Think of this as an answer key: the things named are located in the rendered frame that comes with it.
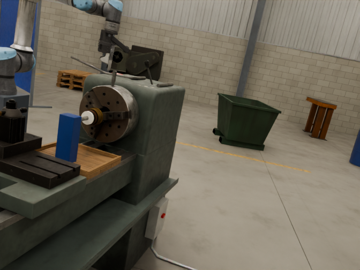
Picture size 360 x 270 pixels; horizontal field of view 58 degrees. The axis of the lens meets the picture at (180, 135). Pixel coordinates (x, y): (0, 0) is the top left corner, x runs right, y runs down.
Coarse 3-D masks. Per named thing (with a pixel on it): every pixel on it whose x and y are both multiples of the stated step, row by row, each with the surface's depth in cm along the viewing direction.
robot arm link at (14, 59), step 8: (0, 48) 167; (8, 48) 171; (0, 56) 163; (8, 56) 165; (16, 56) 172; (0, 64) 164; (8, 64) 166; (16, 64) 171; (0, 72) 165; (8, 72) 167
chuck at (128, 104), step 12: (84, 96) 180; (108, 96) 175; (120, 96) 173; (84, 108) 181; (108, 108) 176; (120, 108) 174; (132, 108) 177; (108, 120) 187; (120, 120) 175; (132, 120) 178; (108, 132) 179; (120, 132) 176
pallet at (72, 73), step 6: (60, 72) 885; (66, 72) 882; (72, 72) 906; (78, 72) 935; (84, 72) 965; (60, 78) 890; (66, 78) 887; (72, 78) 884; (78, 78) 915; (84, 78) 885; (60, 84) 896; (66, 84) 889; (72, 84) 890; (78, 84) 913
